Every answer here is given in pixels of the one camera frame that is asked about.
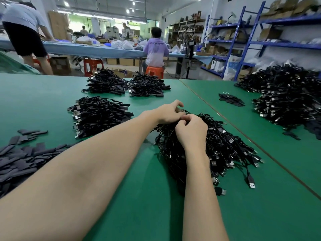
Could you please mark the person's right hand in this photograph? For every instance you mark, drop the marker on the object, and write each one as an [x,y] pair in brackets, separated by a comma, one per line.
[191,133]

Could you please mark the person's left hand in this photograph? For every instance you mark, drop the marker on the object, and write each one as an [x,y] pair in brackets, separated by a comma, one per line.
[168,113]

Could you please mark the pile of black sleeve strips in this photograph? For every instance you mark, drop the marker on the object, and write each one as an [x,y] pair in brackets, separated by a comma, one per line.
[20,158]

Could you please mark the person's right forearm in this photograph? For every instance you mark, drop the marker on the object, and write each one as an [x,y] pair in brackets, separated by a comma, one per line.
[203,203]

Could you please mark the person's left forearm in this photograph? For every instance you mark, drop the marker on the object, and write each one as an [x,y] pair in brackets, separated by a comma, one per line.
[75,183]

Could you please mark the orange plastic stool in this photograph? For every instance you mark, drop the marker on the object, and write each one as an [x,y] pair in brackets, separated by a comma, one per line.
[155,71]

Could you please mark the black tripod stand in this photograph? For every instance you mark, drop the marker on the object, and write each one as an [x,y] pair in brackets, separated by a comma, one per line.
[189,52]

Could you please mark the white plastic bag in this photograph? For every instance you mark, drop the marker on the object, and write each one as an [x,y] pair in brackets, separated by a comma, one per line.
[231,67]

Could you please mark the dark storage shelf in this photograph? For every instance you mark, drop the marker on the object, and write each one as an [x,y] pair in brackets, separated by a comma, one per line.
[185,30]

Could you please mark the red plastic stool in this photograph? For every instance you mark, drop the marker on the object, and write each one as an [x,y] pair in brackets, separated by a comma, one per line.
[93,65]

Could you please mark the long blue work table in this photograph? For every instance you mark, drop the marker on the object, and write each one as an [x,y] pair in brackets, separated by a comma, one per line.
[90,49]

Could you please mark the small upright cardboard box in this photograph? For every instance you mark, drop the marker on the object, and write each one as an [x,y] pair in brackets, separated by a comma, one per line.
[60,65]

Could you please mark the blue metal shelving rack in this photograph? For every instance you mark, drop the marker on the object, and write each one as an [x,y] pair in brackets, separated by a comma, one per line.
[288,18]

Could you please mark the green plastic bag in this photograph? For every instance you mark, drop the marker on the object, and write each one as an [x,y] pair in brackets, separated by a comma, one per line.
[12,65]

